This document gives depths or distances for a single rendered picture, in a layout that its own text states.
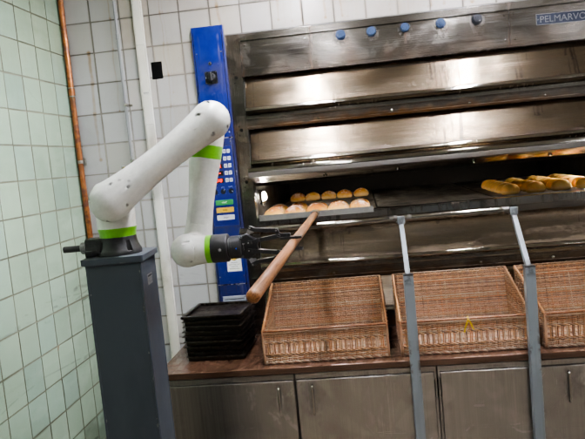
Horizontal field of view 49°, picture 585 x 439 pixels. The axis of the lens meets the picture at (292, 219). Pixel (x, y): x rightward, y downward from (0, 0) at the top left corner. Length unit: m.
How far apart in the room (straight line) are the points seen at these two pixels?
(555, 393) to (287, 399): 1.12
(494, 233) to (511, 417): 0.89
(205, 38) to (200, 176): 1.24
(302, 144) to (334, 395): 1.22
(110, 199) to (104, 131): 1.47
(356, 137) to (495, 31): 0.82
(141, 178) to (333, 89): 1.45
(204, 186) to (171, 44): 1.32
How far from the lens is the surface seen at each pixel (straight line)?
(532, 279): 2.76
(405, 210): 3.24
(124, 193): 2.04
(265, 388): 2.89
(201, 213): 2.22
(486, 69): 3.31
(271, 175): 3.10
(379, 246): 3.25
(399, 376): 2.84
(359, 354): 2.86
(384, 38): 3.29
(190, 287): 3.41
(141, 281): 2.18
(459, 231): 3.29
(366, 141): 3.22
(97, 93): 3.50
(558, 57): 3.39
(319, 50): 3.28
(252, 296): 1.32
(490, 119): 3.30
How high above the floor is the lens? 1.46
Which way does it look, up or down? 5 degrees down
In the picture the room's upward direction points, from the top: 5 degrees counter-clockwise
